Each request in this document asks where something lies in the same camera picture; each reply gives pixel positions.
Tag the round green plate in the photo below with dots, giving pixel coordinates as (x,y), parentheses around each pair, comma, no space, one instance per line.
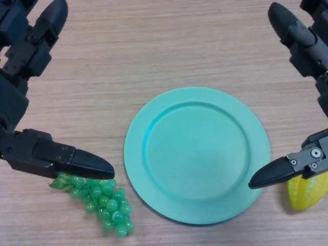
(194,159)

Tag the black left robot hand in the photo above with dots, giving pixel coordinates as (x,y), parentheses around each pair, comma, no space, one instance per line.
(23,153)

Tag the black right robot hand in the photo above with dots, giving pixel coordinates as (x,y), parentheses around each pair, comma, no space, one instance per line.
(305,48)

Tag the green grapes bunch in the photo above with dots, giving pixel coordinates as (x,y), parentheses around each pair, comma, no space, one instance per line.
(110,205)

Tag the yellow starfruit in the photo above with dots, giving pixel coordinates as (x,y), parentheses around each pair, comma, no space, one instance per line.
(305,194)

